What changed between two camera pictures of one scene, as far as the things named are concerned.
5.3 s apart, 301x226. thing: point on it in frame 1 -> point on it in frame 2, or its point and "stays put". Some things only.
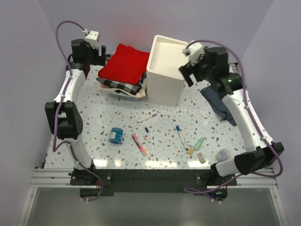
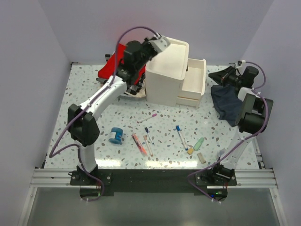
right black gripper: [186, 70] -> [222, 76]
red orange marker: [139, 144] stays put
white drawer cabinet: [164, 82] stays put
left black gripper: [100, 60] -> [146, 44]
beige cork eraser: [201, 157] stays put
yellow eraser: [190, 150] stays put
